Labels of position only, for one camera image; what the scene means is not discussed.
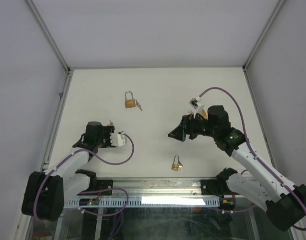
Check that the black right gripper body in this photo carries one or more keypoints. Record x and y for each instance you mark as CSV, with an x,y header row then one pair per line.
x,y
194,124

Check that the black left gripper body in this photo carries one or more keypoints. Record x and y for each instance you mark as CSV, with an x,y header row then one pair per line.
x,y
106,141

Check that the large brass padlock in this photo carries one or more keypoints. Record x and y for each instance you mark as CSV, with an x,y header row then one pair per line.
x,y
204,114

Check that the medium brass padlock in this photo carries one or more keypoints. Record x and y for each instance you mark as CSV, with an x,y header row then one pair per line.
x,y
129,100

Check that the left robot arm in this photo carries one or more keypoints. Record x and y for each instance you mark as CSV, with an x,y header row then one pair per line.
x,y
46,192

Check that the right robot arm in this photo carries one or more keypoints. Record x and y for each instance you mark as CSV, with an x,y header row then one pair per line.
x,y
282,200

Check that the brass padlock with keys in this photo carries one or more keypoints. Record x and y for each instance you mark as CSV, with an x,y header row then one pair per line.
x,y
175,164

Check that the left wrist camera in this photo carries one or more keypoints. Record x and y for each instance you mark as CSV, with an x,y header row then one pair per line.
x,y
118,139

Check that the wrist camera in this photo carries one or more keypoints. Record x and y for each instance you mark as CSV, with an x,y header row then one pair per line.
x,y
196,105
118,139

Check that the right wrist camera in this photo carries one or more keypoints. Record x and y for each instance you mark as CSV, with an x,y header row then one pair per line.
x,y
196,105

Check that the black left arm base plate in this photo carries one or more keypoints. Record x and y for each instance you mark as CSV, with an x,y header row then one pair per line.
x,y
99,186

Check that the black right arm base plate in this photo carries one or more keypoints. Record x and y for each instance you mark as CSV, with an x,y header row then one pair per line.
x,y
214,187

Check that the aluminium front rail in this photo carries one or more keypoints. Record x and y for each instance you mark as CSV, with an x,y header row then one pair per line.
x,y
174,186

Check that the grey slotted cable duct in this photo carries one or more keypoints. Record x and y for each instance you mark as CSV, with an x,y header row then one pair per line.
x,y
144,202

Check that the left aluminium frame post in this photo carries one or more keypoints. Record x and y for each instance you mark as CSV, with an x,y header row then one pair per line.
x,y
46,33

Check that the aluminium frame post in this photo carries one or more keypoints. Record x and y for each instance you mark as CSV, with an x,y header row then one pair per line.
x,y
274,14
46,33

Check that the right aluminium frame post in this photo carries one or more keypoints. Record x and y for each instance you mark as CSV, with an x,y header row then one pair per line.
x,y
274,14

